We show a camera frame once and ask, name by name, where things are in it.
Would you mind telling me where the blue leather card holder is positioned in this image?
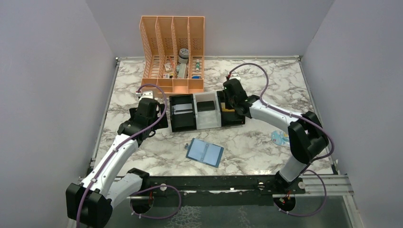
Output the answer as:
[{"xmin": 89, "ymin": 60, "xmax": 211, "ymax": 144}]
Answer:
[{"xmin": 185, "ymin": 138, "xmax": 224, "ymax": 168}]

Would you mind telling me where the black tray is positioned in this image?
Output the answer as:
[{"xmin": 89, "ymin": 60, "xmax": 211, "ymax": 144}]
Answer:
[
  {"xmin": 169, "ymin": 94, "xmax": 197, "ymax": 133},
  {"xmin": 217, "ymin": 91, "xmax": 245, "ymax": 127}
]

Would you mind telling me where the left black tray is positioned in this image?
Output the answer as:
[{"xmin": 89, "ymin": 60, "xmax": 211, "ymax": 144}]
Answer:
[{"xmin": 169, "ymin": 94, "xmax": 197, "ymax": 133}]

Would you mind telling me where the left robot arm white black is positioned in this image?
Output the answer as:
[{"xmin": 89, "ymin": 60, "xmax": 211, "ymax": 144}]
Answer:
[{"xmin": 66, "ymin": 91, "xmax": 168, "ymax": 228}]

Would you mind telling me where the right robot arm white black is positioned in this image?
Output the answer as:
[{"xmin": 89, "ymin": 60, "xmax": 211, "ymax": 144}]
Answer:
[{"xmin": 223, "ymin": 78, "xmax": 329, "ymax": 193}]

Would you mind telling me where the black mounting base rail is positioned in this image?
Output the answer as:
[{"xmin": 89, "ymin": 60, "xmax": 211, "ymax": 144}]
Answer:
[{"xmin": 139, "ymin": 175, "xmax": 306, "ymax": 195}]

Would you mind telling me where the white middle tray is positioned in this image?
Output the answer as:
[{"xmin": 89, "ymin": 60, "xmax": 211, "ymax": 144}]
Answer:
[{"xmin": 193, "ymin": 91, "xmax": 221, "ymax": 130}]

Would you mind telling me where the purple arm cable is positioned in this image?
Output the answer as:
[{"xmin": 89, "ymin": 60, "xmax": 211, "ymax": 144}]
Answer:
[
  {"xmin": 225, "ymin": 63, "xmax": 335, "ymax": 218},
  {"xmin": 75, "ymin": 84, "xmax": 182, "ymax": 228}
]

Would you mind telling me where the small green white bottle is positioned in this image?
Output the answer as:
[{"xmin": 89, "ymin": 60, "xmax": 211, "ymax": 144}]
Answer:
[{"xmin": 195, "ymin": 59, "xmax": 200, "ymax": 72}]

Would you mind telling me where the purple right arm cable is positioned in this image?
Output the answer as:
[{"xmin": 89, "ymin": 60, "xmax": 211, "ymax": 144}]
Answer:
[{"xmin": 225, "ymin": 63, "xmax": 335, "ymax": 218}]

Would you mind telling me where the orange plastic file organizer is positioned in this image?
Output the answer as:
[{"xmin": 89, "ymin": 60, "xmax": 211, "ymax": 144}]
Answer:
[{"xmin": 139, "ymin": 16, "xmax": 205, "ymax": 98}]

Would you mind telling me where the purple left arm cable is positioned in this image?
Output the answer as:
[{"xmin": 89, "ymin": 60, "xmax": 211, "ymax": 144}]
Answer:
[{"xmin": 75, "ymin": 84, "xmax": 182, "ymax": 228}]

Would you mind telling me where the right black tray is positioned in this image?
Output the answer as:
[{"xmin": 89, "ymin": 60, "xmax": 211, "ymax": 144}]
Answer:
[{"xmin": 217, "ymin": 91, "xmax": 245, "ymax": 127}]

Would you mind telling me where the gold credit card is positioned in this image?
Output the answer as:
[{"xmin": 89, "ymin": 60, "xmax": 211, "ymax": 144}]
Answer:
[{"xmin": 222, "ymin": 107, "xmax": 235, "ymax": 112}]

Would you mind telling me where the black VIP card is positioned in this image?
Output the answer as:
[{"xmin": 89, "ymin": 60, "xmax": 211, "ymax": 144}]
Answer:
[{"xmin": 196, "ymin": 101, "xmax": 216, "ymax": 112}]

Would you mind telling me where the small orange white box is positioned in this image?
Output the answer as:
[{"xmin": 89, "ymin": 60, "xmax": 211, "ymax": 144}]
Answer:
[{"xmin": 164, "ymin": 63, "xmax": 173, "ymax": 72}]

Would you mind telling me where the grey round-headed bottle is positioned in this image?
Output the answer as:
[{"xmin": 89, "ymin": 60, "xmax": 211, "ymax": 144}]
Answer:
[{"xmin": 177, "ymin": 48, "xmax": 190, "ymax": 79}]

